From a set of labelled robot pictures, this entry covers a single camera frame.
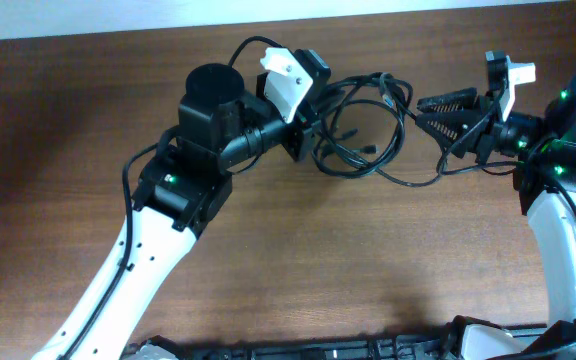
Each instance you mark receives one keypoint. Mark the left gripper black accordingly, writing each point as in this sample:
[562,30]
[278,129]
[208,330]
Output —
[297,138]

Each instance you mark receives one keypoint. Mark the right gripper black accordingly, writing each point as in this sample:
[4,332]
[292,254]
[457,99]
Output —
[477,130]

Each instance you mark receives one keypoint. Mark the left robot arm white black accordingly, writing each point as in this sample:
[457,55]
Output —
[182,188]

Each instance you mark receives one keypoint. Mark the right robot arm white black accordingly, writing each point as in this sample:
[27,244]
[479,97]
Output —
[542,151]

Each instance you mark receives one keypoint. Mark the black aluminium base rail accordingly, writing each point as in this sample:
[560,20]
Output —
[368,347]

